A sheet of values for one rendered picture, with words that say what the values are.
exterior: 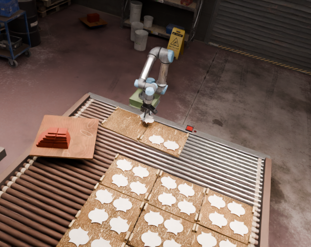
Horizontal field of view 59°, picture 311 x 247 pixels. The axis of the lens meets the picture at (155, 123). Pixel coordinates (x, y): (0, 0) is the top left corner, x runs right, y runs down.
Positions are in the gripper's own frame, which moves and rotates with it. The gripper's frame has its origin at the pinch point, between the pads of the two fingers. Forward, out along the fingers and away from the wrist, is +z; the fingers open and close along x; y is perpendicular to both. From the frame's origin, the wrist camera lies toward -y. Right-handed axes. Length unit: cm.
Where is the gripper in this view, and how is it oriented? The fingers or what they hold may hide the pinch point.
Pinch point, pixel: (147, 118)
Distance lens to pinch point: 278.8
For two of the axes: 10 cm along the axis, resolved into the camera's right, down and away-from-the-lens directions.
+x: -5.4, 5.0, -6.8
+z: -1.5, 7.4, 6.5
